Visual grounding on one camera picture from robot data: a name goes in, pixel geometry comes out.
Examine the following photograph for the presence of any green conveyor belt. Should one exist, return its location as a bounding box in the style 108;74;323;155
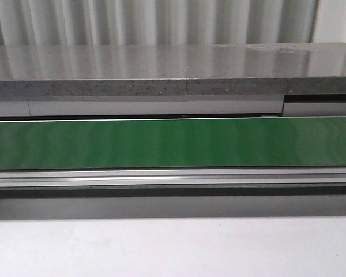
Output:
0;117;346;170

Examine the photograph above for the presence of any grey stone slab shelf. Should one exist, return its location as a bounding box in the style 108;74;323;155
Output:
0;43;346;99

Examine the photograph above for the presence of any white corrugated curtain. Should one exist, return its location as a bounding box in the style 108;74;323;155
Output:
0;1;346;46

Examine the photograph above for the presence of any aluminium conveyor front rail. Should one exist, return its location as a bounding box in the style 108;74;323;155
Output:
0;167;346;189

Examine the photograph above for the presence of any grey conveyor back rail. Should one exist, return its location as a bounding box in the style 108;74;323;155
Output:
0;95;346;117

